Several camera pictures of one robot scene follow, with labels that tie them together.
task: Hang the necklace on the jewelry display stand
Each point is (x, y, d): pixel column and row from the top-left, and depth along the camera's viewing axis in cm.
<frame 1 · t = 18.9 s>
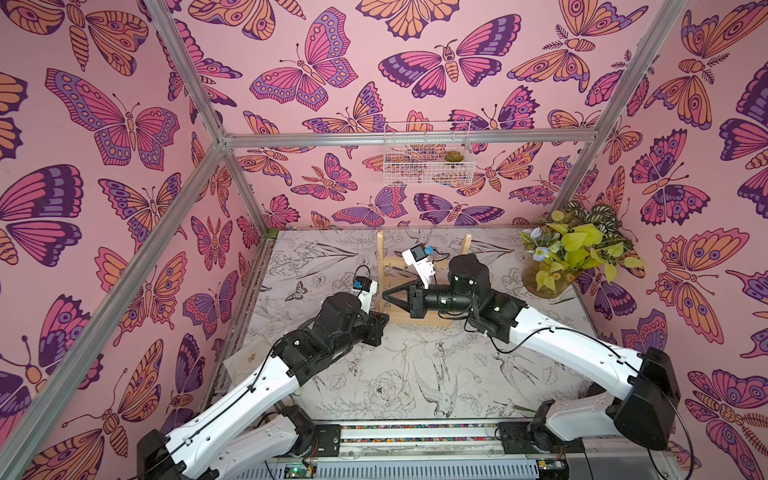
left hand: (390, 315, 73), fingers closed
right hand: (386, 292, 65), fingers closed
wooden jewelry display stand: (389, 265, 79), point 26 cm above the table
potted green plant: (579, 237, 85), point 26 cm above the table

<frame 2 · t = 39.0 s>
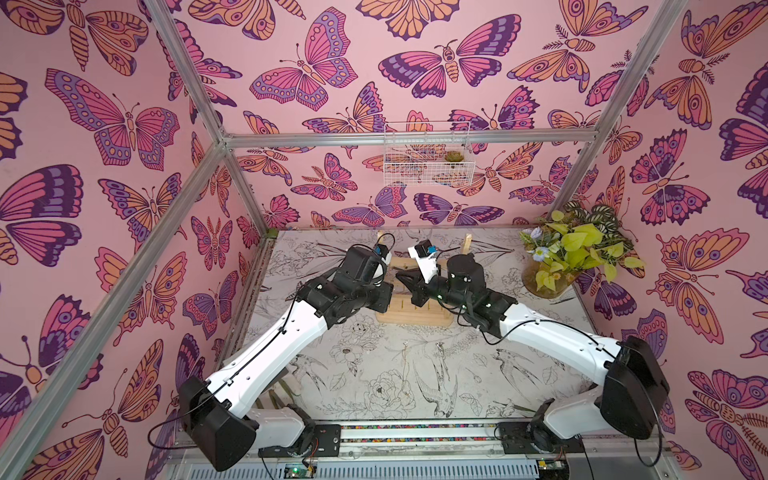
left hand: (391, 288, 76), fingers closed
right hand: (400, 270, 75), fingers closed
the named things where they were.

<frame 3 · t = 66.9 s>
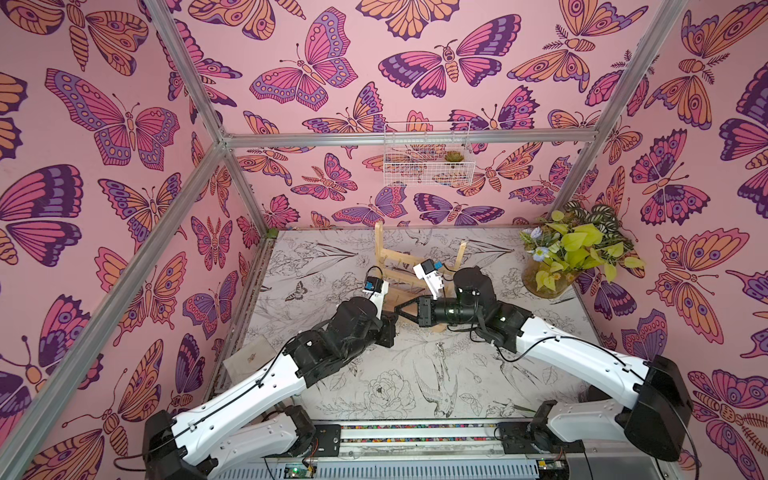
left hand: (402, 314, 72), fingers closed
right hand: (397, 307, 69), fingers closed
the named things where they were.

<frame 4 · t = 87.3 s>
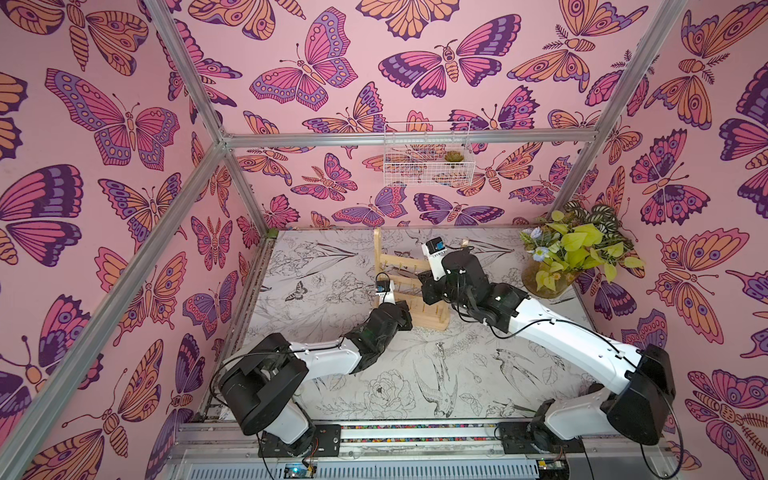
left hand: (412, 301, 87), fingers closed
right hand: (421, 272, 77), fingers closed
the named things where they were.

